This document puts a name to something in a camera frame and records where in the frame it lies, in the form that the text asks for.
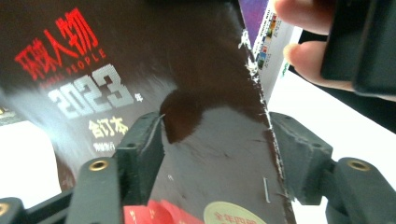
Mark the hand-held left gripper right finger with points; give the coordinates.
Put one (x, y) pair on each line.
(302, 161)

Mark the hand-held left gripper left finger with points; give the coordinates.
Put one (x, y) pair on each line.
(140, 161)

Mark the white magazine with picture grid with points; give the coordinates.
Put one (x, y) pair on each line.
(275, 53)

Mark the purple magazine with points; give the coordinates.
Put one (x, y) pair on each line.
(253, 15)

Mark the white table sheet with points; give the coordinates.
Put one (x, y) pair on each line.
(342, 140)

